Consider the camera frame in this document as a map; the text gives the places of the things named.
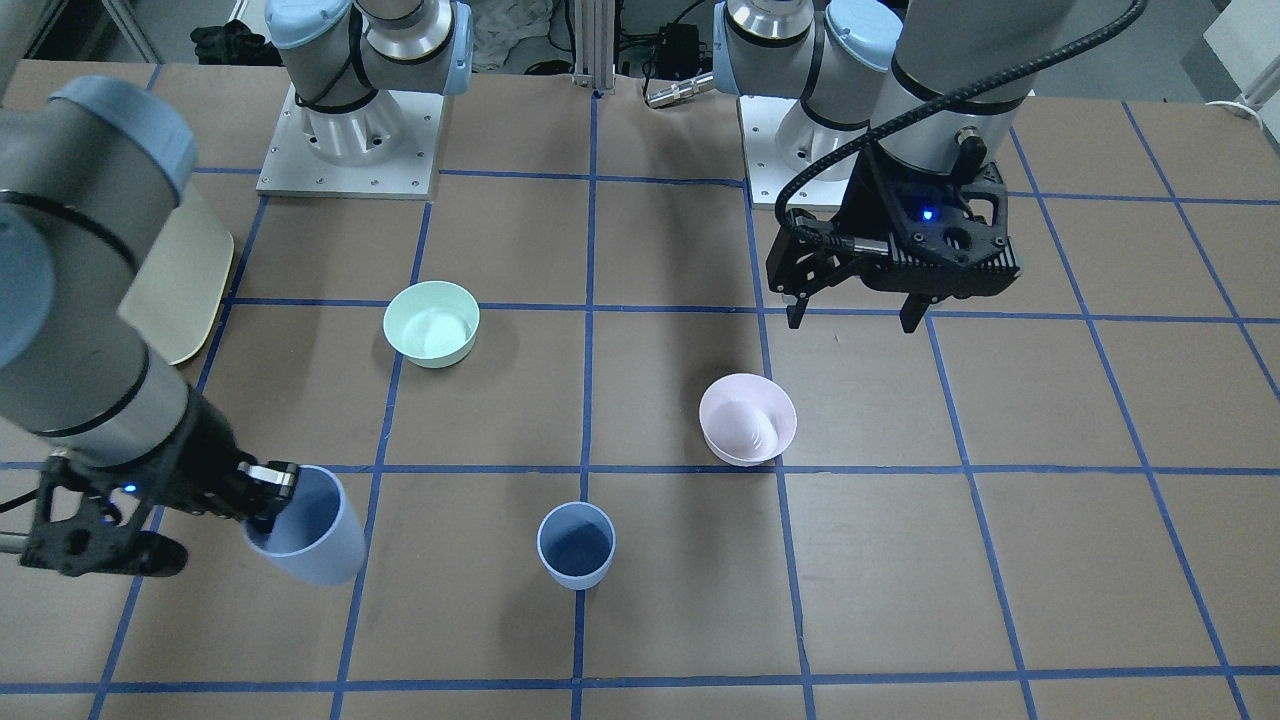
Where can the aluminium frame post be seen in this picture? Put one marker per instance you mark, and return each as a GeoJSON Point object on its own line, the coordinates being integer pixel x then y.
{"type": "Point", "coordinates": [593, 45]}

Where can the mint green bowl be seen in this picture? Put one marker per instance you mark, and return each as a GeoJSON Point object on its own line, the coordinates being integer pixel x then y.
{"type": "Point", "coordinates": [433, 324]}

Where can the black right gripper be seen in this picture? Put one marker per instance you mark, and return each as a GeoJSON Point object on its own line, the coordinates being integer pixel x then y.
{"type": "Point", "coordinates": [203, 468]}

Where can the silver connector plug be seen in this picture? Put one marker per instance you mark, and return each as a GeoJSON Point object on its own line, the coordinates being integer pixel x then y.
{"type": "Point", "coordinates": [679, 91]}

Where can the blue cup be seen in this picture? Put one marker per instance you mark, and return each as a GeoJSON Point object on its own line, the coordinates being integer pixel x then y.
{"type": "Point", "coordinates": [576, 543]}
{"type": "Point", "coordinates": [318, 537]}

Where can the pink bowl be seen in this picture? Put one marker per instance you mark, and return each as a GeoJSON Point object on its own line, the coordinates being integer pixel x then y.
{"type": "Point", "coordinates": [746, 419]}

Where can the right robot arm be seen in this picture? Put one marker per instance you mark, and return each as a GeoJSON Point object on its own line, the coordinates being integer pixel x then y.
{"type": "Point", "coordinates": [89, 181]}

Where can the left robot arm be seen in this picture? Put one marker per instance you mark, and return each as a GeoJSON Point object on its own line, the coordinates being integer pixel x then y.
{"type": "Point", "coordinates": [919, 95]}

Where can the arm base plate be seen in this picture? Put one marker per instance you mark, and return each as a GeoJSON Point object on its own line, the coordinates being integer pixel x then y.
{"type": "Point", "coordinates": [779, 140]}
{"type": "Point", "coordinates": [387, 150]}

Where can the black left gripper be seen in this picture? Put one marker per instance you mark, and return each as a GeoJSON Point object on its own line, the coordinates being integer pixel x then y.
{"type": "Point", "coordinates": [868, 214]}

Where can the black cloth bundle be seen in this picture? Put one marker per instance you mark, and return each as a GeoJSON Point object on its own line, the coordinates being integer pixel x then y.
{"type": "Point", "coordinates": [233, 45]}

